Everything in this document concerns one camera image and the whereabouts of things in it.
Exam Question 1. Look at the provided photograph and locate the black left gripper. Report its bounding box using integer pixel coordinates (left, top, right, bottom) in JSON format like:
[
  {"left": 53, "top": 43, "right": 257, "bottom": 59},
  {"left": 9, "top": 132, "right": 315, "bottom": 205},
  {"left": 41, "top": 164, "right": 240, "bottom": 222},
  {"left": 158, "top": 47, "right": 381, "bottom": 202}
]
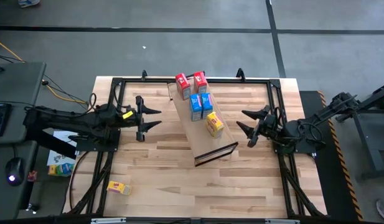
[{"left": 115, "top": 95, "right": 163, "bottom": 143}]

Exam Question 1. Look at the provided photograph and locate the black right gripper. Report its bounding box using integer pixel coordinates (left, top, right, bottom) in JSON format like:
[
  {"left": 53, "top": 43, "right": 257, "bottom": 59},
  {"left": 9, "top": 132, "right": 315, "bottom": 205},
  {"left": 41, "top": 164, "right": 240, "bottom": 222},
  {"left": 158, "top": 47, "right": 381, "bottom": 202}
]
[{"left": 235, "top": 104, "right": 284, "bottom": 149}]

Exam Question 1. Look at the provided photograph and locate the yellow cereal box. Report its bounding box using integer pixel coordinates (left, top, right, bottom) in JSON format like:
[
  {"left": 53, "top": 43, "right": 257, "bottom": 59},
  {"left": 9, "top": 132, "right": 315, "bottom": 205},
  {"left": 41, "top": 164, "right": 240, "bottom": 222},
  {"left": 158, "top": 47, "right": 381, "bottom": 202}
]
[
  {"left": 205, "top": 111, "right": 225, "bottom": 139},
  {"left": 106, "top": 180, "right": 133, "bottom": 196}
]

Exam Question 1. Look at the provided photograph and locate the red cereal box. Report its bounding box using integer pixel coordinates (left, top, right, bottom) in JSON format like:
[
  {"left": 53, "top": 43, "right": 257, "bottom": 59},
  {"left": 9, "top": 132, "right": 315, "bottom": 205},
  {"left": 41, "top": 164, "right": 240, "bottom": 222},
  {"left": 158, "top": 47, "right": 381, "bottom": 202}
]
[
  {"left": 193, "top": 70, "right": 208, "bottom": 95},
  {"left": 175, "top": 72, "right": 192, "bottom": 101}
]

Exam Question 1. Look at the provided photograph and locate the blue Rice Krispies box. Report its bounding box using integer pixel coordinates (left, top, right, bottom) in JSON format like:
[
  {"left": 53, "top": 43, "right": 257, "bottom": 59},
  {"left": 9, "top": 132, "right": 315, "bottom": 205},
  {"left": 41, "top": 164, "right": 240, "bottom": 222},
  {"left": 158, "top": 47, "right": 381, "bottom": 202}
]
[
  {"left": 189, "top": 93, "right": 203, "bottom": 122},
  {"left": 200, "top": 92, "right": 214, "bottom": 119}
]

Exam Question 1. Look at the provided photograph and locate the colourful cereal box pack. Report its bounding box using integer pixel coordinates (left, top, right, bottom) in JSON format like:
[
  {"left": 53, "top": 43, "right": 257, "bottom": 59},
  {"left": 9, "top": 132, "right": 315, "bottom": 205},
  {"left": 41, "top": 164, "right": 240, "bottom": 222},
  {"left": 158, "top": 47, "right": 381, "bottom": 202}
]
[{"left": 47, "top": 162, "right": 75, "bottom": 177}]

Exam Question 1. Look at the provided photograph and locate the white printed paper sheet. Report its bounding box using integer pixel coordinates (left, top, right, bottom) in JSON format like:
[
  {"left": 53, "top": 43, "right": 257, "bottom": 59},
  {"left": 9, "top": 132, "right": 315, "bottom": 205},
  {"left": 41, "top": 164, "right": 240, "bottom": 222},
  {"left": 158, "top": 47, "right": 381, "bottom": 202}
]
[{"left": 47, "top": 130, "right": 78, "bottom": 167}]

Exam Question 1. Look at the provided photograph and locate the black mat with hazard stripes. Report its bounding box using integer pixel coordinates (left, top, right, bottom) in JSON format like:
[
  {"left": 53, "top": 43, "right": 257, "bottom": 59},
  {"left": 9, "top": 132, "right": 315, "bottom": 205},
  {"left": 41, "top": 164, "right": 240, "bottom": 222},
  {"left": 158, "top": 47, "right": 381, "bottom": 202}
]
[{"left": 299, "top": 90, "right": 364, "bottom": 222}]

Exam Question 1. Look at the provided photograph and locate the black metal stand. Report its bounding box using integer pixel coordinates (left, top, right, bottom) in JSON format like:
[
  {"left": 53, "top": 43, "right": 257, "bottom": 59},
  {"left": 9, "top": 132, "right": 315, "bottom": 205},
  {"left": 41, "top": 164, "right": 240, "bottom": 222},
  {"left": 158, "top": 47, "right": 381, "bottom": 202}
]
[{"left": 336, "top": 81, "right": 384, "bottom": 183}]

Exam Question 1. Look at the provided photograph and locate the grey desk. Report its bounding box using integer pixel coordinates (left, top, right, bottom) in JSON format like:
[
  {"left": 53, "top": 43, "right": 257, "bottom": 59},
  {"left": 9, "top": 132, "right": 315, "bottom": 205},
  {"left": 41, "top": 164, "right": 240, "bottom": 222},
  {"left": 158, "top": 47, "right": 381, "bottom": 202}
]
[
  {"left": 0, "top": 61, "right": 47, "bottom": 146},
  {"left": 0, "top": 140, "right": 39, "bottom": 222}
]

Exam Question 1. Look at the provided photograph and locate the black computer mouse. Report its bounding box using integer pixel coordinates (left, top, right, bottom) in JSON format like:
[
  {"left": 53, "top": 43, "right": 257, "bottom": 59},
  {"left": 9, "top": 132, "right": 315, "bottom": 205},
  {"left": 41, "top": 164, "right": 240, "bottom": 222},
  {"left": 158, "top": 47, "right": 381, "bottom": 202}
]
[{"left": 4, "top": 157, "right": 26, "bottom": 187}]

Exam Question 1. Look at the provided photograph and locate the black keyboard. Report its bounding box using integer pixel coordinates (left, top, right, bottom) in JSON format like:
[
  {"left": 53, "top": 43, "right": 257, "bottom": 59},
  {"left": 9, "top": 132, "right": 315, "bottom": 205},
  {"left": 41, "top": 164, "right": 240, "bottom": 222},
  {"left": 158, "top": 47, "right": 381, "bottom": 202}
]
[{"left": 0, "top": 103, "right": 12, "bottom": 138}]

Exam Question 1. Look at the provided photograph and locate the person's white shoe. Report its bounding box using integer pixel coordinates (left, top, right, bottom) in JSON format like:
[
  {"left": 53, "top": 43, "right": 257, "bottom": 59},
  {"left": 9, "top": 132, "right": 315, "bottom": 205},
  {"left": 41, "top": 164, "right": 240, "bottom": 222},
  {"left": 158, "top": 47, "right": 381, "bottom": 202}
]
[{"left": 17, "top": 0, "right": 41, "bottom": 9}]

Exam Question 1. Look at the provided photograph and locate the black aluminium table frame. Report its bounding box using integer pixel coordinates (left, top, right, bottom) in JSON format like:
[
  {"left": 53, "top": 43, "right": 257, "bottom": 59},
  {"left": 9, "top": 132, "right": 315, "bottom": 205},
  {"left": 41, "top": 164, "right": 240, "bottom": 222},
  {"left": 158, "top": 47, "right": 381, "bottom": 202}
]
[{"left": 63, "top": 70, "right": 328, "bottom": 218}]

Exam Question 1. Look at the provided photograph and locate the wooden shelf with black frame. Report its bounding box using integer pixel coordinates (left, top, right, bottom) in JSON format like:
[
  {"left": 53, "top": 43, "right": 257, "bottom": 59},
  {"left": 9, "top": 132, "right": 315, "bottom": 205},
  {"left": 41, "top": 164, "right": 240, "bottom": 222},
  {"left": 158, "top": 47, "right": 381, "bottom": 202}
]
[{"left": 167, "top": 74, "right": 239, "bottom": 167}]

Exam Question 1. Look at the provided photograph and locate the silver metal bracket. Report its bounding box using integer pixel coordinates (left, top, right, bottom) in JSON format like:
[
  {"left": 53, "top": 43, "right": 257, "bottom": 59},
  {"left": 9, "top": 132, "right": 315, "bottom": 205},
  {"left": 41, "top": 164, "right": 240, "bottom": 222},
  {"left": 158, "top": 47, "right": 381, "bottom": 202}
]
[
  {"left": 265, "top": 218, "right": 301, "bottom": 224},
  {"left": 90, "top": 217, "right": 127, "bottom": 224}
]

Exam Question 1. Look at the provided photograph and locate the black cable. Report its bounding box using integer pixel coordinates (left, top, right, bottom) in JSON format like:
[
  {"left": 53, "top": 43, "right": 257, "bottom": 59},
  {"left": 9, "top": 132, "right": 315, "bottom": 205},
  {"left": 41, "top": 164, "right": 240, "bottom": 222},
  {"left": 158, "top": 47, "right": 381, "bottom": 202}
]
[{"left": 0, "top": 100, "right": 87, "bottom": 126}]

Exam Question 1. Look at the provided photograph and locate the yellow cable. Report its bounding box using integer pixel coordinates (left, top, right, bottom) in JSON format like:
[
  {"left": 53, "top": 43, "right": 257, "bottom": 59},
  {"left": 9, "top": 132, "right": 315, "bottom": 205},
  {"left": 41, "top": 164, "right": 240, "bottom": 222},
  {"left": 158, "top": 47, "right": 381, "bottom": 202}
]
[{"left": 0, "top": 36, "right": 88, "bottom": 105}]

